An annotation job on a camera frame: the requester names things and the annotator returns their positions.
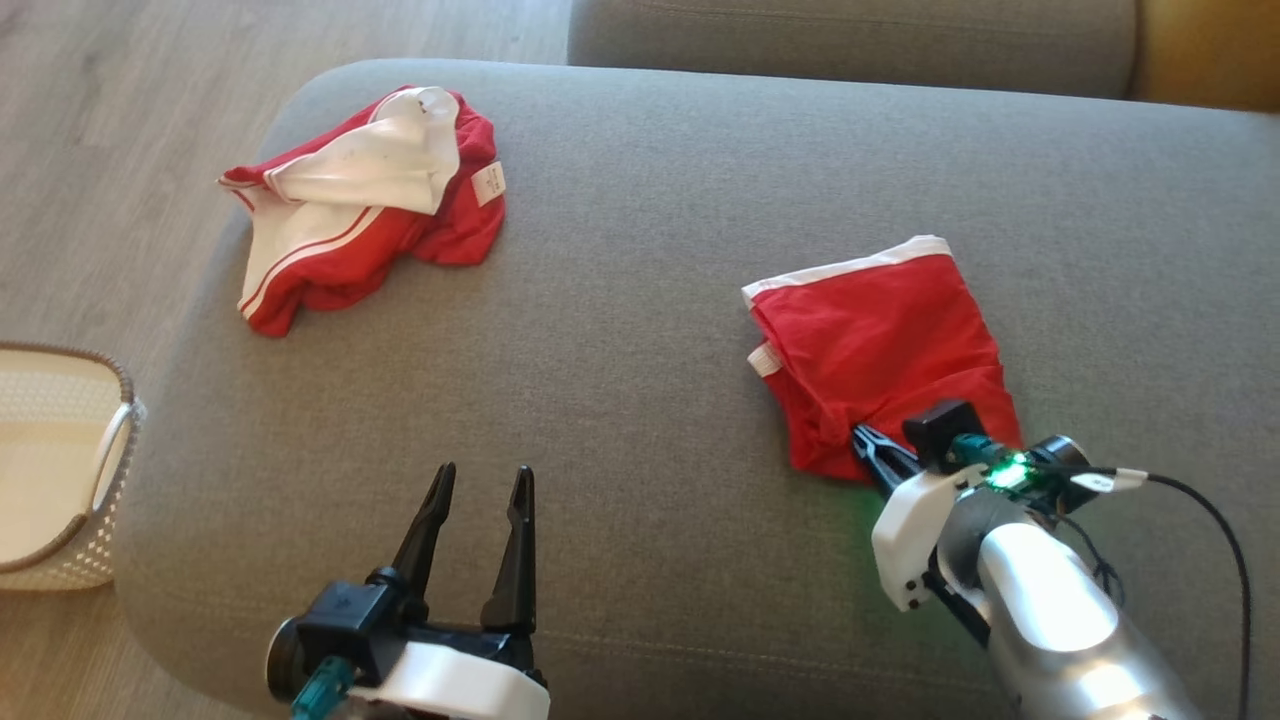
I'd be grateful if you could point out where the grey sofa seat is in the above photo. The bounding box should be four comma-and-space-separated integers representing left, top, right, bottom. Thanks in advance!
113, 58, 1280, 720

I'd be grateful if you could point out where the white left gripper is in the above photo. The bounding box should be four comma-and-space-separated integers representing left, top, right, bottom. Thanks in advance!
345, 462, 552, 720

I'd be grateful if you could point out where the white woven laundry basket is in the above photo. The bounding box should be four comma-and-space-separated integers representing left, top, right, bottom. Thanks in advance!
0, 341, 147, 594

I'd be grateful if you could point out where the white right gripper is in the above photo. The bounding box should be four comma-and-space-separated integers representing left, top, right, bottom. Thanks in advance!
853, 423, 991, 646

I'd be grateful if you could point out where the grey sofa back cushion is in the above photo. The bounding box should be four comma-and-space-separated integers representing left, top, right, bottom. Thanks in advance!
567, 0, 1142, 100

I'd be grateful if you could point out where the red shorts white trim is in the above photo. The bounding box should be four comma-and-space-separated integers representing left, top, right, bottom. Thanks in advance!
742, 235, 1024, 485

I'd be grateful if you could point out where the yellow sofa cushion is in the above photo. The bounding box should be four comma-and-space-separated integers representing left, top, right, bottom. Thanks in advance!
1130, 0, 1280, 114

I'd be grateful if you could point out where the red white jersey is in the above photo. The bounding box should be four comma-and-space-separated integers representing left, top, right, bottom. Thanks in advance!
218, 85, 507, 339

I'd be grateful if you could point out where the left arm cable teal plug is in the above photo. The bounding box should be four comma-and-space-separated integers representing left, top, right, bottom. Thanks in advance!
290, 657, 355, 720

